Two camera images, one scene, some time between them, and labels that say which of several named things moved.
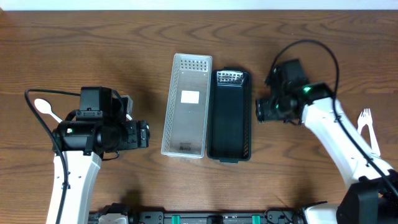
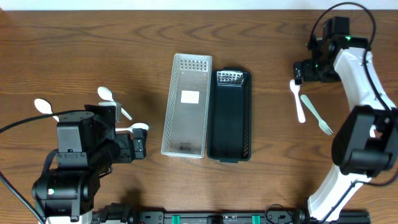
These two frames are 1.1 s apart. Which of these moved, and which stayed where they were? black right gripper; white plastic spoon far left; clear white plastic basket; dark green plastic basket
Moved: black right gripper
Stayed: dark green plastic basket; white plastic spoon far left; clear white plastic basket
